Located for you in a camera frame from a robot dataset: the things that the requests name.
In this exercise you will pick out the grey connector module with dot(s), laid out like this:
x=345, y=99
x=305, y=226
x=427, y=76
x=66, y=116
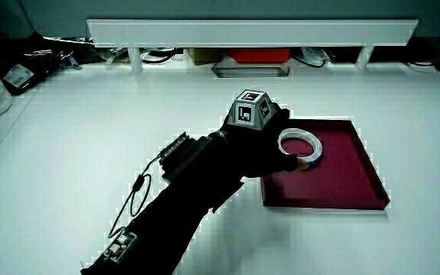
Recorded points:
x=120, y=244

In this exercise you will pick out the person's left forearm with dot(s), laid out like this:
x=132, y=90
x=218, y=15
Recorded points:
x=174, y=214

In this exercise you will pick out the white raised shelf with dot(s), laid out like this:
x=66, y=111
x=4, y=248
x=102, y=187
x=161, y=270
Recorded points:
x=243, y=32

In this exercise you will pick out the white and blue tape roll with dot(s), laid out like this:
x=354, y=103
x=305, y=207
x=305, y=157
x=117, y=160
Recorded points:
x=312, y=140

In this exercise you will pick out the red box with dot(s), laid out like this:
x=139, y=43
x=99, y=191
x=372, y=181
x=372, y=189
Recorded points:
x=258, y=55

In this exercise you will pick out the person's left hand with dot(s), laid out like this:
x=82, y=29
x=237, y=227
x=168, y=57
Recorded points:
x=256, y=153

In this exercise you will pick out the black bag with white label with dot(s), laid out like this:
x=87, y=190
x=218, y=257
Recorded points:
x=33, y=63

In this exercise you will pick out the black wrist sensor module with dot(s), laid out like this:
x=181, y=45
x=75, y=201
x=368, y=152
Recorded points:
x=180, y=154

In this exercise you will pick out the brown cardboard box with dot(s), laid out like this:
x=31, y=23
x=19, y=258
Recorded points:
x=204, y=55

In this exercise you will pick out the flat metal tray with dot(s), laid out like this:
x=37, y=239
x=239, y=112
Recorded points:
x=250, y=72

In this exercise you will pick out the dark red tray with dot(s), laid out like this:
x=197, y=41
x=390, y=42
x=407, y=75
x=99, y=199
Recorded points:
x=338, y=179

